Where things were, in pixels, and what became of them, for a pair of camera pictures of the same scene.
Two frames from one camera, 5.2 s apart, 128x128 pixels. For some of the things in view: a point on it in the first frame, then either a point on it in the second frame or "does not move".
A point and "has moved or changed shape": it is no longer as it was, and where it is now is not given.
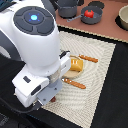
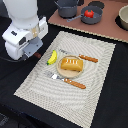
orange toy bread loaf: x=76 y=64 does not move
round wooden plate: x=73 y=73 does not move
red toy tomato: x=89 y=14 does not move
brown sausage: x=53 y=99 has moved or changed shape
